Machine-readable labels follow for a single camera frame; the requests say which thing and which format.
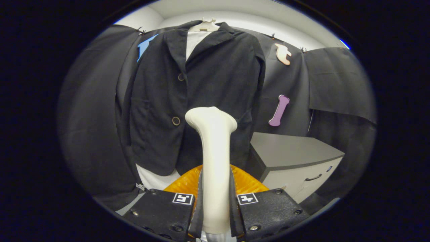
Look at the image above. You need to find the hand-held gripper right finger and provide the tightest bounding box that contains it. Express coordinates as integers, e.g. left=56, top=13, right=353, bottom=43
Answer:
left=229, top=164, right=311, bottom=242

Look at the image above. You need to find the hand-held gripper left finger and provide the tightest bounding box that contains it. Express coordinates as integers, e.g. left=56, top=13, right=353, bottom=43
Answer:
left=123, top=165, right=204, bottom=242

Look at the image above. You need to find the white garment steamer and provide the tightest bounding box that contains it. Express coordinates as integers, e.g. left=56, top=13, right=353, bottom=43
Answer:
left=185, top=107, right=238, bottom=242

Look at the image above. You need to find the black blazer jacket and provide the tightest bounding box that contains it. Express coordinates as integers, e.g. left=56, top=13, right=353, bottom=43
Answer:
left=116, top=20, right=266, bottom=177

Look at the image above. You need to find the white clothes hanger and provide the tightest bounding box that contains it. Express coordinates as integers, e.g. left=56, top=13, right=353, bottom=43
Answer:
left=188, top=17, right=220, bottom=32

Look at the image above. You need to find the grey drawer cabinet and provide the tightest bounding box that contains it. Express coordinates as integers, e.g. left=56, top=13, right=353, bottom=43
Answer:
left=247, top=132, right=345, bottom=204

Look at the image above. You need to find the black backdrop cloth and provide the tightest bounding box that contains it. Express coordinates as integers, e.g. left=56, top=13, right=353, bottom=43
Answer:
left=57, top=24, right=377, bottom=212

